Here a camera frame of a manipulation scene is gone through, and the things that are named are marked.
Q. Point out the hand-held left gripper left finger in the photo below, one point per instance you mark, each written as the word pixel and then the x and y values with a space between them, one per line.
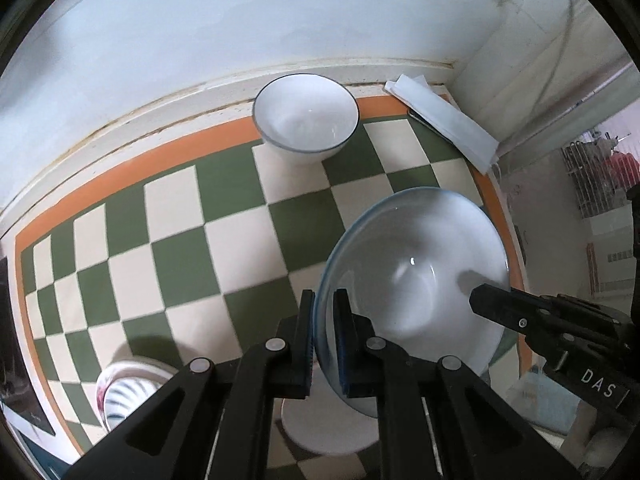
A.
pixel 306 340

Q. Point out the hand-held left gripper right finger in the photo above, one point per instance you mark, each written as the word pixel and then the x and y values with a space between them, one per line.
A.
pixel 344 355

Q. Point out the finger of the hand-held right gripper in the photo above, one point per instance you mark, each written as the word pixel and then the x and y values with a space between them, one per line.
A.
pixel 505 305

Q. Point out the white bowl with blue pattern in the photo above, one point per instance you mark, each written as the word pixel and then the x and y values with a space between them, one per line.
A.
pixel 415 240

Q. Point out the white plate with pink flower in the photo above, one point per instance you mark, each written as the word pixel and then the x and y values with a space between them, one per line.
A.
pixel 135 366

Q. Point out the white bowl with dark rim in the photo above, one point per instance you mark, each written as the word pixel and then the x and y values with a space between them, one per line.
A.
pixel 305 115

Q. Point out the green checkered tablecloth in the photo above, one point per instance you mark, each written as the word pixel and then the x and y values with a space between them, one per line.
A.
pixel 225 220

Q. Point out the folded white paper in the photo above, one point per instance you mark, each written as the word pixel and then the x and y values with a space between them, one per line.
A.
pixel 445 120

